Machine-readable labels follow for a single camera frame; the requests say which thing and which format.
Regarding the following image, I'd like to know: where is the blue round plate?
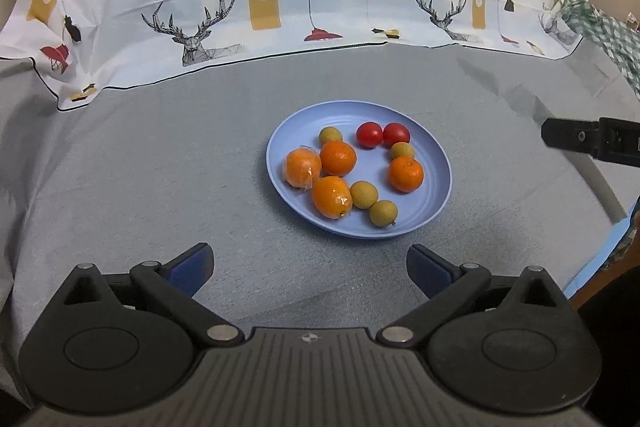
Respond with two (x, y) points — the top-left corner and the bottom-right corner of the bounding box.
(266, 100), (452, 239)

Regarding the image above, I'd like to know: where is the yellow longan fruit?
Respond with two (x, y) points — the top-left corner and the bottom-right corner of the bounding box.
(350, 180), (378, 210)

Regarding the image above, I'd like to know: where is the grey couch cover cloth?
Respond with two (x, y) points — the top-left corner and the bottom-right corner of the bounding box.
(0, 0), (640, 408)

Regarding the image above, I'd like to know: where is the green checkered cloth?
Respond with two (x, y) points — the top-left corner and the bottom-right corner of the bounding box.
(560, 0), (640, 98)

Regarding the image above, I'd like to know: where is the white deer print cloth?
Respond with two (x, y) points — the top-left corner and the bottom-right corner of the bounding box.
(1, 0), (580, 109)

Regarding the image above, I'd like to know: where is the plastic orange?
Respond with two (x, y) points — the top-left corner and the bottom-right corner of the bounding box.
(282, 146), (322, 190)

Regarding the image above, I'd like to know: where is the yellow longan with stem dimple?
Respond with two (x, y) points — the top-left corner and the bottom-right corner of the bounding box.
(318, 127), (343, 146)

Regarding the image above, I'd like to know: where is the tan longan fruit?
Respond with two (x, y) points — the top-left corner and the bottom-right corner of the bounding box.
(369, 200), (398, 228)

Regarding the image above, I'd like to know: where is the red cherry tomato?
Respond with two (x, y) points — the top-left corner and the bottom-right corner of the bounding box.
(383, 122), (411, 148)
(356, 121), (383, 150)

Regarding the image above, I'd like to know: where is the brownish longan fruit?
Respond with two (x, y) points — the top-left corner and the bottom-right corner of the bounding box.
(390, 142), (416, 160)

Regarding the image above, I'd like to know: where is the bare orange mandarin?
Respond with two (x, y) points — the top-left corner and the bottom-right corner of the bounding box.
(320, 141), (357, 176)

